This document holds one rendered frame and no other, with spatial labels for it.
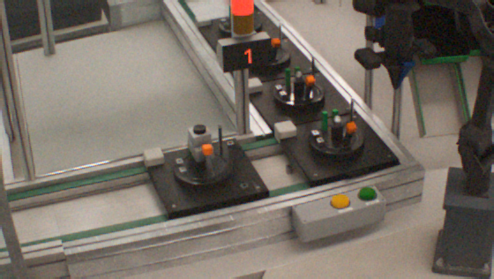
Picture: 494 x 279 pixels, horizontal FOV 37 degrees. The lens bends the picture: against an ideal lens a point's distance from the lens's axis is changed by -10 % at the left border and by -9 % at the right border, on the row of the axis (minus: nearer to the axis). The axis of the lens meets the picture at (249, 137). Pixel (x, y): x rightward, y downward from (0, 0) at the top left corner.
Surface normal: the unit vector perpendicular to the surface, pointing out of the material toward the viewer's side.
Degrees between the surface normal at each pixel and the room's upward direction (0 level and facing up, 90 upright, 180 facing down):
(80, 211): 0
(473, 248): 90
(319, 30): 0
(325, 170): 0
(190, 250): 90
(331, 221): 90
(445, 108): 45
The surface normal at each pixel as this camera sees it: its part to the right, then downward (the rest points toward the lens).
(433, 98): 0.10, -0.22
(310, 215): -0.03, -0.84
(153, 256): 0.33, 0.50
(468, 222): -0.29, 0.52
